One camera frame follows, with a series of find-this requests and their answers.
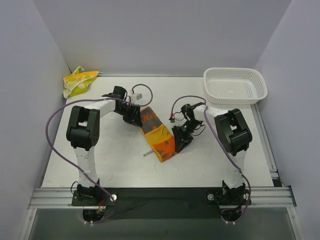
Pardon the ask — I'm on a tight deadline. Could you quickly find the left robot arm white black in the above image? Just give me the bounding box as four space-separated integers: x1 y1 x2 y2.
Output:
66 86 143 206

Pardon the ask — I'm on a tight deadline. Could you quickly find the white plastic perforated basket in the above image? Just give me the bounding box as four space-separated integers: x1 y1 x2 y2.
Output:
203 67 268 105

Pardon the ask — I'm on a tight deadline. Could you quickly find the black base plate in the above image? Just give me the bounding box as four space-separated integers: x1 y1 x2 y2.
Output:
82 188 251 222

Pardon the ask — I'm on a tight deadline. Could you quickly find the yellow green crumpled towel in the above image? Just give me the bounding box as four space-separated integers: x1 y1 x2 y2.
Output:
62 66 99 99

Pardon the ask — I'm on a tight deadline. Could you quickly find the orange grey towel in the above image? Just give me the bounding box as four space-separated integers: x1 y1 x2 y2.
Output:
140 106 177 163

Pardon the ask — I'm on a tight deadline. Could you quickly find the small grey metal strip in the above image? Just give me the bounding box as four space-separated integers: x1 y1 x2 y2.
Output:
143 150 154 157

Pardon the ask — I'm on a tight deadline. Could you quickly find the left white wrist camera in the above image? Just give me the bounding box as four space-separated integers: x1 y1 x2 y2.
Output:
129 93 143 104

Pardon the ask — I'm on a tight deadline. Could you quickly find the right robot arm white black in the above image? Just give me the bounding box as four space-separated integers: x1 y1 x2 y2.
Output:
171 102 253 205

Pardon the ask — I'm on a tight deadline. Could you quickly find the aluminium frame rail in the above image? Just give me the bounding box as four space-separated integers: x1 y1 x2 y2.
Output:
28 187 297 209

